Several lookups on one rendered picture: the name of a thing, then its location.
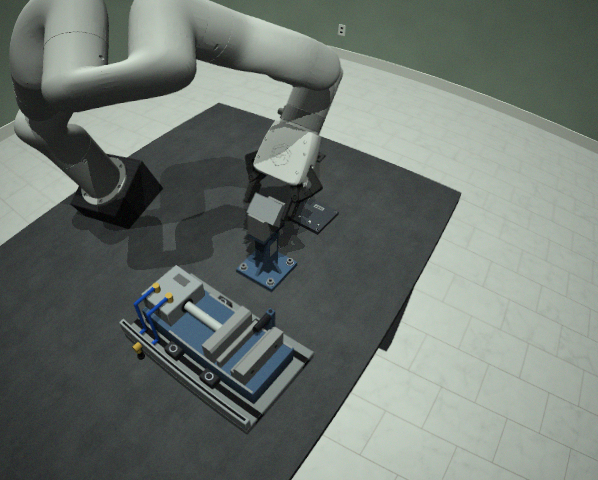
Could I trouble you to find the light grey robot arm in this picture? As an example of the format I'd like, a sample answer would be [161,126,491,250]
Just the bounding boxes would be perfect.
[9,0,343,206]

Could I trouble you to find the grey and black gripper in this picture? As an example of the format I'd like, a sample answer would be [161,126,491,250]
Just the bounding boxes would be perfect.
[244,119,323,221]

